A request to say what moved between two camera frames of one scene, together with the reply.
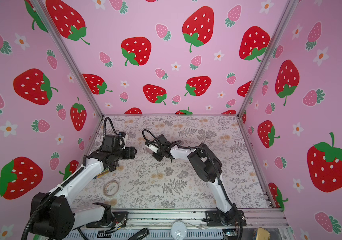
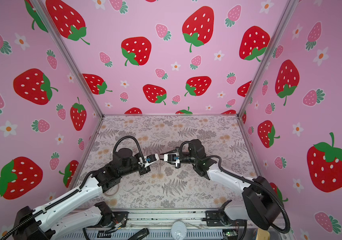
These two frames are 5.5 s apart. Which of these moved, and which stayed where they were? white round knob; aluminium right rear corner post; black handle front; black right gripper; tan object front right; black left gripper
Moved: black left gripper; black right gripper
Stayed: aluminium right rear corner post; tan object front right; black handle front; white round knob
